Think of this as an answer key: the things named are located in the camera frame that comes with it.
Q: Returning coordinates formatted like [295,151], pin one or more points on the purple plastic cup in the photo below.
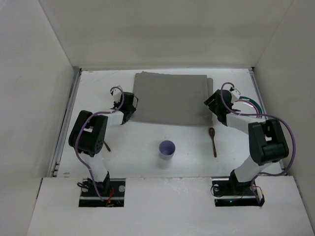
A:
[166,149]

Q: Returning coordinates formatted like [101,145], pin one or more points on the grey cloth placemat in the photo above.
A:
[172,99]

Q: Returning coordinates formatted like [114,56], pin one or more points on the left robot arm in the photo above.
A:
[88,135]

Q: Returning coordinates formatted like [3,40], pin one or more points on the brown wooden fork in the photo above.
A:
[107,147]

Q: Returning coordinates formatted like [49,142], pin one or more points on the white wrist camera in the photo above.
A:
[116,93]
[235,94]

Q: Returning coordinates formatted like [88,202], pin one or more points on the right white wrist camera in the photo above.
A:
[235,94]

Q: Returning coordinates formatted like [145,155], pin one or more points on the white plate green rim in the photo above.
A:
[247,105]

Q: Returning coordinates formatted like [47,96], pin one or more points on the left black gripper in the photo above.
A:
[131,105]

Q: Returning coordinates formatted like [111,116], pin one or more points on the brown wooden spoon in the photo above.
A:
[211,132]

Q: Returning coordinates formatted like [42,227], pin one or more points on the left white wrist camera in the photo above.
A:
[116,93]

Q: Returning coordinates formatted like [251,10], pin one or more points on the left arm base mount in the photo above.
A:
[113,195]

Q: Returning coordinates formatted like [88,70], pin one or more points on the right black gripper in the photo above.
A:
[211,103]

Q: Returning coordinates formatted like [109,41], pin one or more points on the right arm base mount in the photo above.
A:
[249,195]

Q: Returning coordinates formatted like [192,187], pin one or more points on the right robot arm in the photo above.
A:
[267,143]

